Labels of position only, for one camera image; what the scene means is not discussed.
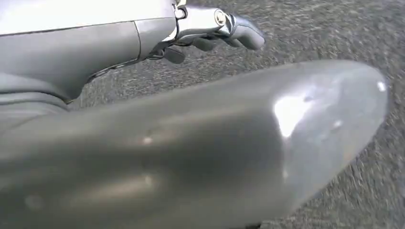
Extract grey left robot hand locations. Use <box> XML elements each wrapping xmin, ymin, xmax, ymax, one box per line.
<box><xmin>0</xmin><ymin>0</ymin><xmax>389</xmax><ymax>229</ymax></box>

